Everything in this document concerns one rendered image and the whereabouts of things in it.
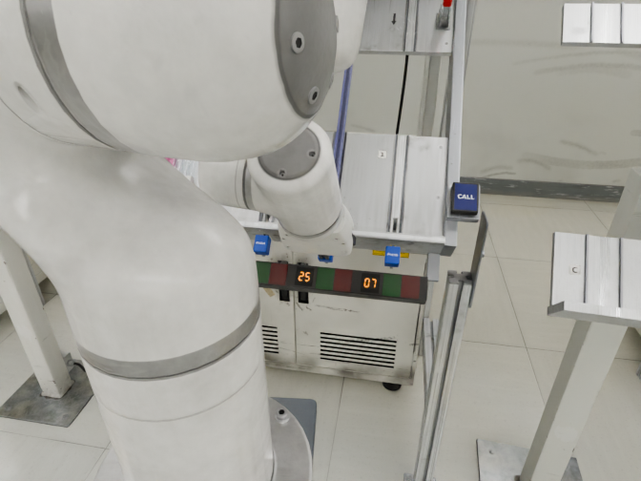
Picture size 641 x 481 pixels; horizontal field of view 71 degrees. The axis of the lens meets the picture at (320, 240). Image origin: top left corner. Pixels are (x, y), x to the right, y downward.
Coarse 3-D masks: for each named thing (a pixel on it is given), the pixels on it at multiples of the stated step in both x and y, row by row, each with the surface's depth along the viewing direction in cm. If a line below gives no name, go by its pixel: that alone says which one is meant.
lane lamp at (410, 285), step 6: (408, 276) 73; (402, 282) 73; (408, 282) 72; (414, 282) 72; (402, 288) 72; (408, 288) 72; (414, 288) 72; (402, 294) 72; (408, 294) 72; (414, 294) 72
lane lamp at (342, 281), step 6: (336, 270) 75; (342, 270) 74; (348, 270) 74; (336, 276) 74; (342, 276) 74; (348, 276) 74; (336, 282) 74; (342, 282) 74; (348, 282) 74; (336, 288) 74; (342, 288) 74; (348, 288) 73
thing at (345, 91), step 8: (352, 64) 84; (344, 72) 84; (344, 80) 83; (344, 88) 83; (344, 96) 82; (344, 104) 82; (344, 112) 81; (344, 120) 81; (344, 128) 81; (336, 136) 80; (336, 144) 79; (336, 152) 79; (336, 160) 78; (336, 168) 78
